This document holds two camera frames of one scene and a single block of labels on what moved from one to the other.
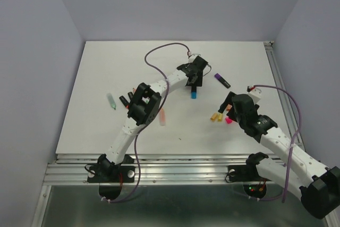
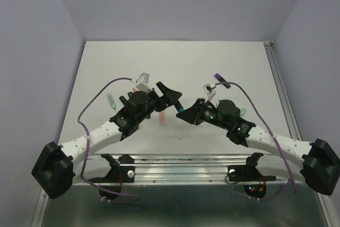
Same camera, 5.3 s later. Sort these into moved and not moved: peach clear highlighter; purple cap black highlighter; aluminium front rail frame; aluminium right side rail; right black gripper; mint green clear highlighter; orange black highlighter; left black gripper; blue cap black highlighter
Moved: blue cap black highlighter; left black gripper; right black gripper
Not moved: purple cap black highlighter; peach clear highlighter; orange black highlighter; mint green clear highlighter; aluminium right side rail; aluminium front rail frame
